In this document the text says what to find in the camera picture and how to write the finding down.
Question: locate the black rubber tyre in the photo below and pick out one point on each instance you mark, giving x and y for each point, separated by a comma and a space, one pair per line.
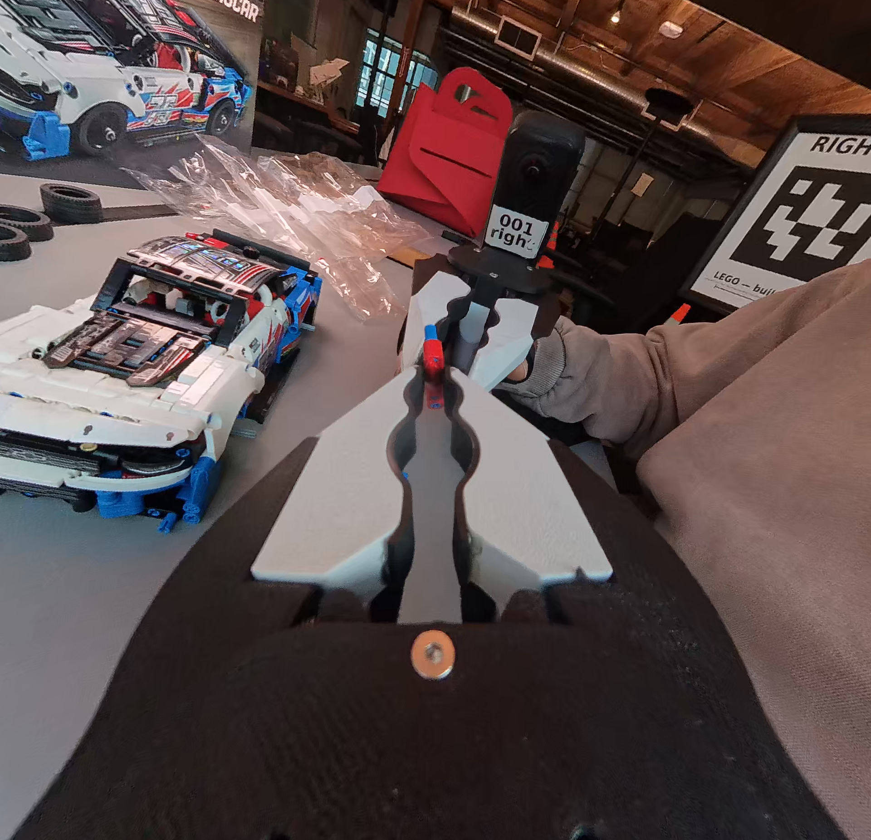
10, 245
71, 204
24, 224

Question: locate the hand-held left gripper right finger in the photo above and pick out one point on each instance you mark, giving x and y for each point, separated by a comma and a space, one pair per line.
537, 506

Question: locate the framed marker sign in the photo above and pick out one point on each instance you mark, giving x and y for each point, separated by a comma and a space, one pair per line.
803, 228

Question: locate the toy brick race car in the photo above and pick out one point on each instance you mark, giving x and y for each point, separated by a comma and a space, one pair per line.
136, 391

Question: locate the grey desk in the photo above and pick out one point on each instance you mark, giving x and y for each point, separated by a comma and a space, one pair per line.
102, 581

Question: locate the black strip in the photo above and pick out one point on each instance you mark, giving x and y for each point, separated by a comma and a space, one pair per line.
136, 209

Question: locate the red brick connector piece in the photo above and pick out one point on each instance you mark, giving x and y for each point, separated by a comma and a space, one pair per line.
433, 367

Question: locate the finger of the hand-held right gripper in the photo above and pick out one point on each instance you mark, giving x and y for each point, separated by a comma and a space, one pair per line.
514, 336
429, 302

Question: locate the person's right forearm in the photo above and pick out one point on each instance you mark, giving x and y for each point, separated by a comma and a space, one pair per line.
680, 364

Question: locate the metal air duct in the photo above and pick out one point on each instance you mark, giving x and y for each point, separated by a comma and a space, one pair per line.
599, 71

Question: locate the toy car set box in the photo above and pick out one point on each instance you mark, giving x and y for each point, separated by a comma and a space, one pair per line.
102, 71

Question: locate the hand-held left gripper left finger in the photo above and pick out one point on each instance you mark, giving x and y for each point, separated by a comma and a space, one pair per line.
326, 506

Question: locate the black light stand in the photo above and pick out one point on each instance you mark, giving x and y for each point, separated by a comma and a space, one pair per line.
670, 108

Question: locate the pile of clear plastic bags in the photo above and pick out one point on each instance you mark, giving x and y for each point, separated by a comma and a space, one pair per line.
306, 214

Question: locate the orange traffic cone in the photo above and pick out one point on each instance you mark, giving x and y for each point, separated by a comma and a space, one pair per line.
553, 234
678, 313

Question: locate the person's right hand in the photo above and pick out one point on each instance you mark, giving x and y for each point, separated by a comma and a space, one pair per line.
524, 369

